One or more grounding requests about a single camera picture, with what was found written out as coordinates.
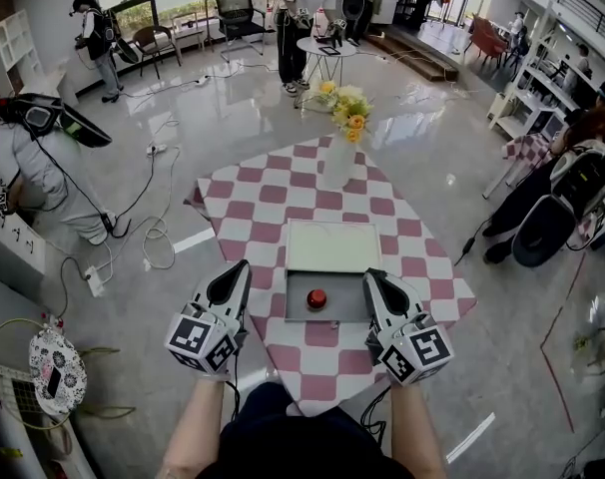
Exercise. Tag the orange armchair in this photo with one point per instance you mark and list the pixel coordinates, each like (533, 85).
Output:
(487, 38)

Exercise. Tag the white shelf unit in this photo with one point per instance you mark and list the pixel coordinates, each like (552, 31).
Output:
(532, 103)

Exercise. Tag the brown wooden step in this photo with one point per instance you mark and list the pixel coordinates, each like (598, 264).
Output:
(417, 58)

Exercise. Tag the white low cabinet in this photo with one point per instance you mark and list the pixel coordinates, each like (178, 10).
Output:
(18, 247)

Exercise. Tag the yellow flower bouquet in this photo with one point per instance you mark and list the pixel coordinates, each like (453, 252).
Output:
(350, 113)

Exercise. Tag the white vase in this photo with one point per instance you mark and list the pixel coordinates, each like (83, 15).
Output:
(338, 167)

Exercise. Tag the red round cap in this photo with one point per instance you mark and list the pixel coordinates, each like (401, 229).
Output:
(316, 298)

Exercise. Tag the black office chair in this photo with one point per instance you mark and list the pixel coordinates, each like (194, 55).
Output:
(237, 8)

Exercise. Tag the white power strip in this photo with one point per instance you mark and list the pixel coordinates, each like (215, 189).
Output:
(157, 149)
(201, 81)
(94, 281)

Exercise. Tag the floral round cushion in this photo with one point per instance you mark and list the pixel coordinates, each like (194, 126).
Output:
(65, 362)

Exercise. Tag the brown chair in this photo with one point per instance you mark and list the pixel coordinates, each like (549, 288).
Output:
(153, 40)

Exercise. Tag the gold metal rack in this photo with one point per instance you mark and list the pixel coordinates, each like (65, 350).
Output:
(602, 347)

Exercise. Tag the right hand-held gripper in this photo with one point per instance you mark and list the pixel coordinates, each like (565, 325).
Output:
(422, 354)

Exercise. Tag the black tablet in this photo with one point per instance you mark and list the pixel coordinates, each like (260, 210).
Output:
(329, 51)

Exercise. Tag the small checked table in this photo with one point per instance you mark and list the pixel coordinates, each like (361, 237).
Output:
(527, 150)

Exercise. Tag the cream box lid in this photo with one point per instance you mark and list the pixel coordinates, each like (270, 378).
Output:
(332, 247)

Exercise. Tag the thin metal coat stand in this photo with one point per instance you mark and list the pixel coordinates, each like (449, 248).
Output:
(206, 8)

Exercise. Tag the person's right forearm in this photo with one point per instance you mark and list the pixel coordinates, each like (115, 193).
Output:
(417, 432)

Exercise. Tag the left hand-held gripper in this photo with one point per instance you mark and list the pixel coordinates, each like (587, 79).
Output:
(192, 339)

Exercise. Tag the white cubby shelf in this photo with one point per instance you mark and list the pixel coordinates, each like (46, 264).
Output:
(13, 48)

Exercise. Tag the round white table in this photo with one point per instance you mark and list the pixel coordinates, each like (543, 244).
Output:
(307, 45)

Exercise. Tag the person's left forearm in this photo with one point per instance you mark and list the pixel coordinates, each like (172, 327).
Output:
(192, 432)

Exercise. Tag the black power adapter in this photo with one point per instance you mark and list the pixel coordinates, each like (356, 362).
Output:
(466, 247)

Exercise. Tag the pink white checked tablecloth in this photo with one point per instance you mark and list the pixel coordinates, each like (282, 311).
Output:
(262, 232)

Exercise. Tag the person's dark clothing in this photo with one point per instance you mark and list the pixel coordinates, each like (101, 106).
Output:
(302, 442)

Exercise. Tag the white side table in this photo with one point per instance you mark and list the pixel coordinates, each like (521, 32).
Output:
(187, 30)

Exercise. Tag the black phone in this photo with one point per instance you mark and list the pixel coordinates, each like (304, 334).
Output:
(53, 382)

